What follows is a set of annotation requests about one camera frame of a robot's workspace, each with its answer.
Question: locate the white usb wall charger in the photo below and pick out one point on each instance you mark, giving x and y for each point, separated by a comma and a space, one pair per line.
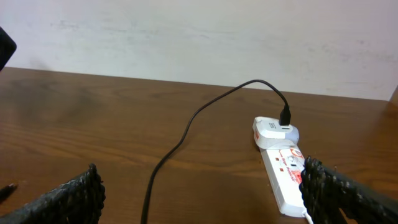
270, 135

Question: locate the white power strip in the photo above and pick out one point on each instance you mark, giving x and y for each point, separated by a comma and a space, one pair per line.
284, 168

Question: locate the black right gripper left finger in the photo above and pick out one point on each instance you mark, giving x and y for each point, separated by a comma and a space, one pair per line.
78, 201

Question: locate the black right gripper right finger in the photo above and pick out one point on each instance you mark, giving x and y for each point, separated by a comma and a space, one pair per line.
331, 197

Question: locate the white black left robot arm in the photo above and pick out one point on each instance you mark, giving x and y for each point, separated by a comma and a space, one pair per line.
7, 48

